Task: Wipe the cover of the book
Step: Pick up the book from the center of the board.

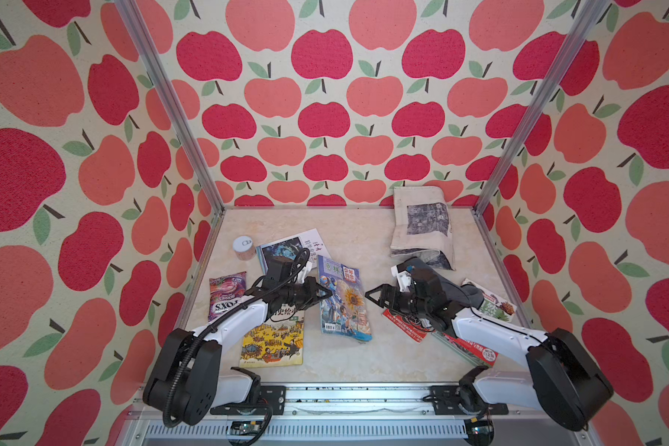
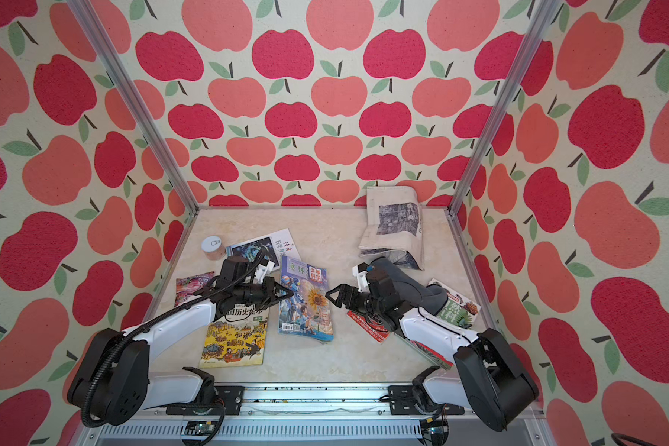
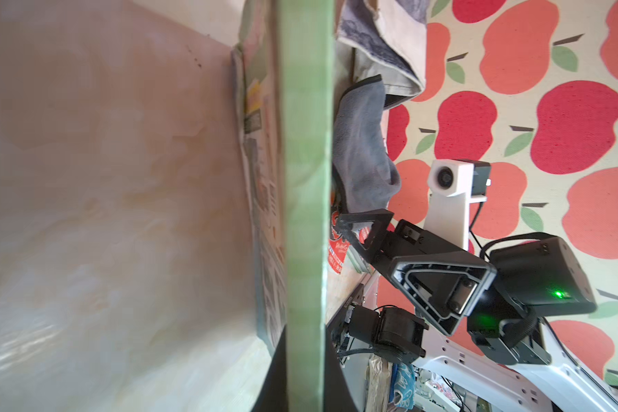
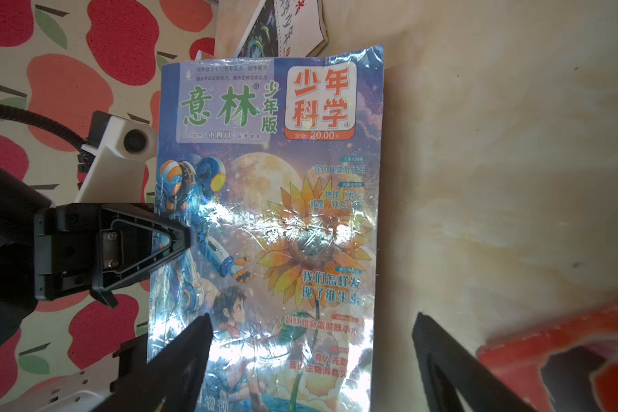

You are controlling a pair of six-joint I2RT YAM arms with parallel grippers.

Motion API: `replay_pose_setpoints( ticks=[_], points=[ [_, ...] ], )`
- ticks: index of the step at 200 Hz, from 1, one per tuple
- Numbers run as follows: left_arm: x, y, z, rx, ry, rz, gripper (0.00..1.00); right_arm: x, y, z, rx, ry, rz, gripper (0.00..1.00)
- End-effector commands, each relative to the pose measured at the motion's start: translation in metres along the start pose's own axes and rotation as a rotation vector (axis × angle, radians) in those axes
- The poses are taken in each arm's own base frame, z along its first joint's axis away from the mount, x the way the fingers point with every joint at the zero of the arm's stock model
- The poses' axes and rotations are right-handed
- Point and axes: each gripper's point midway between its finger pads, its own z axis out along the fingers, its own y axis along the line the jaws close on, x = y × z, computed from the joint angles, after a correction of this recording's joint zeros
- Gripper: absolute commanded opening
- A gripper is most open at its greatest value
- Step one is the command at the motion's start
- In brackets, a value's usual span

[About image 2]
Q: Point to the red black manga book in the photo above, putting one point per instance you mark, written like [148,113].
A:
[375,330]

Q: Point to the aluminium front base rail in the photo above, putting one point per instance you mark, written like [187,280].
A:
[314,414]

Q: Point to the white book with blue vortex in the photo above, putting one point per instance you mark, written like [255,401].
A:
[273,246]

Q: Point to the yellow Chinese history picture book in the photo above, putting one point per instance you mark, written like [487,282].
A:
[236,340]

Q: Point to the clear tape roll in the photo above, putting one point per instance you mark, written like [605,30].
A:
[213,248]

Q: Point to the grey green microfibre cloth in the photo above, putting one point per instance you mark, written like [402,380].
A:
[431,298]

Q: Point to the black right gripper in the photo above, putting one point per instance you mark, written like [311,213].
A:
[346,288]

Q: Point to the red green cover book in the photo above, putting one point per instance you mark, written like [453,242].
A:
[459,311]

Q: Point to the cream printed canvas bag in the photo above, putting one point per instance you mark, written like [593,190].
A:
[394,227]

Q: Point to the left rear aluminium corner post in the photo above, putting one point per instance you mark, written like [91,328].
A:
[98,37]

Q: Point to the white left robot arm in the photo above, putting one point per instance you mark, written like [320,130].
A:
[114,381]

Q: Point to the blue robot sunflower magazine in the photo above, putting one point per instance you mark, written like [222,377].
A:
[308,312]

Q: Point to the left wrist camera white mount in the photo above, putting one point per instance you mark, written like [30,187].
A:
[264,268]

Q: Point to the aluminium corner post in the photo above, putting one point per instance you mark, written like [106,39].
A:
[541,21]
[98,37]

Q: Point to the purple candy bag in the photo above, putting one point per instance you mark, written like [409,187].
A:
[187,287]

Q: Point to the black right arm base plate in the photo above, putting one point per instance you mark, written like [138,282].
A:
[412,400]

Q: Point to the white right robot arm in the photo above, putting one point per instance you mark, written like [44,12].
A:
[487,376]

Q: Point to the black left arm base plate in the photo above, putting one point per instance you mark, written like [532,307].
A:
[226,398]

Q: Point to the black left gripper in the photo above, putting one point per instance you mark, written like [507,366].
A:
[271,296]

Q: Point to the right rear aluminium corner post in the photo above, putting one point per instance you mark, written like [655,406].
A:
[541,21]

